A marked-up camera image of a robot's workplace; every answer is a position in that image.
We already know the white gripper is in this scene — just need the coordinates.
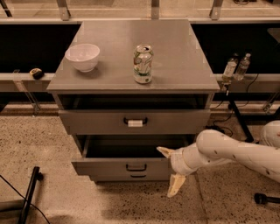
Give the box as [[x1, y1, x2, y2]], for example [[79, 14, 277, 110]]
[[157, 145, 201, 198]]

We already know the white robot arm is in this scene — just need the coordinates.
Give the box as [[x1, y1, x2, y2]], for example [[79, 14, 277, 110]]
[[157, 120, 280, 198]]

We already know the grey drawer cabinet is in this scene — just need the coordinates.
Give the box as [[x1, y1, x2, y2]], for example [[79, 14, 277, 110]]
[[46, 18, 221, 184]]

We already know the grey top drawer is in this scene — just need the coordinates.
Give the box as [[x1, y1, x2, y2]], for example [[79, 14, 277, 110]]
[[59, 109, 210, 135]]

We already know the black tripod leg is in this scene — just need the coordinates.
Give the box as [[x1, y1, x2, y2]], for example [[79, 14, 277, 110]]
[[226, 90, 254, 143]]

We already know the black object lower right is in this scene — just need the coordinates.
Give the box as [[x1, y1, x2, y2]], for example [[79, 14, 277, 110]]
[[254, 193, 280, 205]]

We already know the clear bottle left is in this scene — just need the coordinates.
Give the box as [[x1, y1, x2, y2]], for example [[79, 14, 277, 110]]
[[222, 53, 239, 82]]

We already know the clear bottle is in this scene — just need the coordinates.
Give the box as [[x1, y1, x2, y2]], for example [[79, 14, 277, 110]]
[[234, 53, 251, 81], [222, 53, 239, 82]]

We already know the green white soda can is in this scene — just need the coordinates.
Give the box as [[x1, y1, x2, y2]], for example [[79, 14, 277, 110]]
[[134, 44, 154, 84]]

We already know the clear bottle right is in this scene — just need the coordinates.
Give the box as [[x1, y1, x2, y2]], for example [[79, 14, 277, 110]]
[[234, 53, 251, 81]]

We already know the white ceramic bowl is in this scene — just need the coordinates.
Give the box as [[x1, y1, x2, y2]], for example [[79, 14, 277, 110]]
[[65, 44, 101, 73]]

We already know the yellow black tape measure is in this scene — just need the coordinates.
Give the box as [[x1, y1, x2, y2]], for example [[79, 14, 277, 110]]
[[30, 68, 45, 80]]

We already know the white tape on handle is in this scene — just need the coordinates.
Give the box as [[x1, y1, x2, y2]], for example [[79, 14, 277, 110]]
[[128, 120, 144, 128]]

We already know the black power adapter cable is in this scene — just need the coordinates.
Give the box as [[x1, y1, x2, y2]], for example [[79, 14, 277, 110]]
[[205, 113, 235, 138]]

